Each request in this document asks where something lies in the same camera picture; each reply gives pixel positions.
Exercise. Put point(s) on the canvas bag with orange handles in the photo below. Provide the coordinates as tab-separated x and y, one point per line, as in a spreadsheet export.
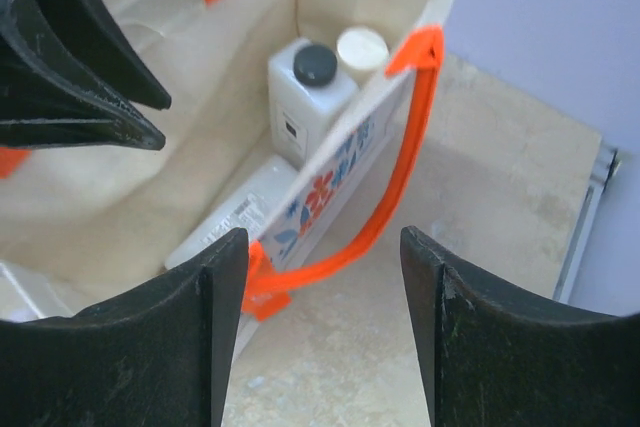
83	224

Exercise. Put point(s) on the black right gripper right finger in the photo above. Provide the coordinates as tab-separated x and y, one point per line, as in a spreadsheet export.
494	354

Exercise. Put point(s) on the white square bottle black cap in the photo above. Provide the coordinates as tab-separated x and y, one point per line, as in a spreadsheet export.
307	92

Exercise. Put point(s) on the aluminium frame rail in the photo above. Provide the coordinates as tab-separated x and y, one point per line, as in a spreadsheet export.
604	167

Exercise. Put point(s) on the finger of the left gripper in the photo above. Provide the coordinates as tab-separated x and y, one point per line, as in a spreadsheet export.
90	33
50	99

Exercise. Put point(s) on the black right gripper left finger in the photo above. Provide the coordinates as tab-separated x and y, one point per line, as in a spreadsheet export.
159	354

